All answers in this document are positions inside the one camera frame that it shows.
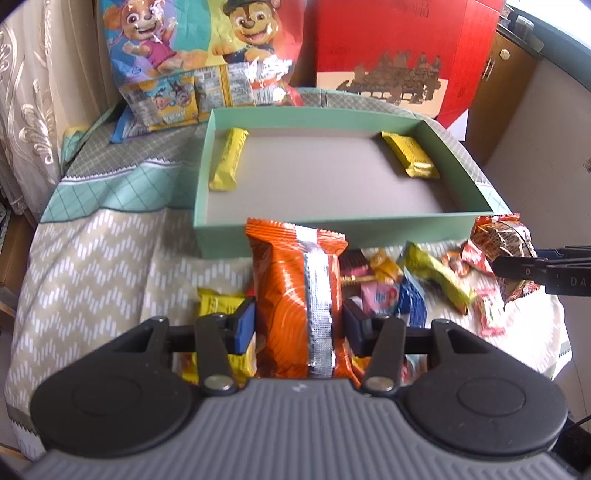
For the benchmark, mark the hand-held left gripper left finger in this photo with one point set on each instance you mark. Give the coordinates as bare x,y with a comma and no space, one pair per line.
244,327

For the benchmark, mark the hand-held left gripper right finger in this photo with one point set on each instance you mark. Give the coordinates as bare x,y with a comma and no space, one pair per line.
352,330

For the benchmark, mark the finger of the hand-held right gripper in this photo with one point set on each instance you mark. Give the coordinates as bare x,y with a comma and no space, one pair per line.
521,268
554,254

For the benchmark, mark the orange brown snack packet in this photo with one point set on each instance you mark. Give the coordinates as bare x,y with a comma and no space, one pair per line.
501,237

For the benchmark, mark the square yellow biscuit packet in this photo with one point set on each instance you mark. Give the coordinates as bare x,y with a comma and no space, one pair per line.
217,302

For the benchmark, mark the red patterned snack packet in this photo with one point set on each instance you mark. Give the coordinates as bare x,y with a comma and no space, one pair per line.
491,311

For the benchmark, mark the orange striped snack packet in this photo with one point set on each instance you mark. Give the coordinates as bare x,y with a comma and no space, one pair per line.
281,286

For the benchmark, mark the orange yellow candy packet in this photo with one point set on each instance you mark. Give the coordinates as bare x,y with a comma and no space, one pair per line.
385,266

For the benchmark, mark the green cardboard box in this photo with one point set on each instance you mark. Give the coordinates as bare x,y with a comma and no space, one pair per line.
323,175

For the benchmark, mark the yellow foil snack packet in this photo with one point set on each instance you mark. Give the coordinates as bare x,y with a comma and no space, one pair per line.
411,154

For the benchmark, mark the long yellow snack bar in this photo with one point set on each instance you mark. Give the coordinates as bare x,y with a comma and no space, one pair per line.
229,159

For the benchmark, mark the brown wooden cabinet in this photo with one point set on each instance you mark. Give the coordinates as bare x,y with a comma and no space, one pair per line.
503,87

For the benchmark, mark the flat blue packet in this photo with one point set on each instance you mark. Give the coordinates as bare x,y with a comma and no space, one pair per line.
123,129

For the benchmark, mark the red gift box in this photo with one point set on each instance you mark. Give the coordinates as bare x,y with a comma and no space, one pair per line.
397,41

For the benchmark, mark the large cartoon snack bag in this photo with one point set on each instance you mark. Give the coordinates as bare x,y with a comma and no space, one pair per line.
184,50

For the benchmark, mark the beige embroidered curtain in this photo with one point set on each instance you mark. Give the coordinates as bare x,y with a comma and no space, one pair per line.
41,92

